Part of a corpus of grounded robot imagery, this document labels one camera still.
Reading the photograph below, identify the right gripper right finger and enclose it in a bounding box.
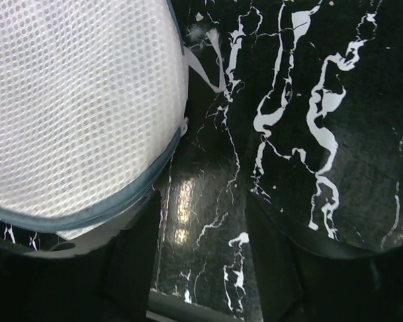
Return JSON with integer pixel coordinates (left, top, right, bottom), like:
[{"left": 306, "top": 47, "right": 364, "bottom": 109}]
[{"left": 244, "top": 194, "right": 403, "bottom": 321}]

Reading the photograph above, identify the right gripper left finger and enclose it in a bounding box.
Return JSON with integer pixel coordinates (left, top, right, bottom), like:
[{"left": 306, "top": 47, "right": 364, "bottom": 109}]
[{"left": 0, "top": 191, "right": 161, "bottom": 321}]

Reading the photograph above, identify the white mesh laundry bag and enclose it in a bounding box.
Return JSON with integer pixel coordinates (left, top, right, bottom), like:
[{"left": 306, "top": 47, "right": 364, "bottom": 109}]
[{"left": 0, "top": 1, "right": 207, "bottom": 239}]

